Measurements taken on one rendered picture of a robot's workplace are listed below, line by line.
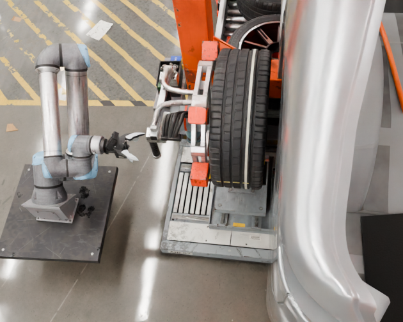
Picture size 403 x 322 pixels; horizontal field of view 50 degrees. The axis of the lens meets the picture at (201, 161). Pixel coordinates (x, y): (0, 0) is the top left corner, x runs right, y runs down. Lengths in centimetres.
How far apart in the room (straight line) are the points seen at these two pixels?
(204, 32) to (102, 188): 109
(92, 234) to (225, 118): 114
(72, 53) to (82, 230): 98
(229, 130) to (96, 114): 177
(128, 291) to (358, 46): 201
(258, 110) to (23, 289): 185
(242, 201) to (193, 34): 99
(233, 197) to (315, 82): 155
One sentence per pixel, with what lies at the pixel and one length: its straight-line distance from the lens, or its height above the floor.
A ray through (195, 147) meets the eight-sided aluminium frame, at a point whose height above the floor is 98.
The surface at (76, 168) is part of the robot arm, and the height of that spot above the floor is 77.
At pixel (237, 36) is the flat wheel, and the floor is 50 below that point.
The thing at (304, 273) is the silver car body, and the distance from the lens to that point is 98.
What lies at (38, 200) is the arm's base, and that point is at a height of 51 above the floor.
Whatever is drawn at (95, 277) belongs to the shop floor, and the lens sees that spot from 277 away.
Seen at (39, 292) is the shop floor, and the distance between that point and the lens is 287.
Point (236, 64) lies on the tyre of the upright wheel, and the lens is 187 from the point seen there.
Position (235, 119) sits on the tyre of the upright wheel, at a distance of 175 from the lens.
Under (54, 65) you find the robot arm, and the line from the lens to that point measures 227.
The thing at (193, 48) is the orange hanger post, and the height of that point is 90.
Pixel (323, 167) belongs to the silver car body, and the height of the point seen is 168.
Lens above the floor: 252
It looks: 59 degrees down
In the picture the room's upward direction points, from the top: 9 degrees counter-clockwise
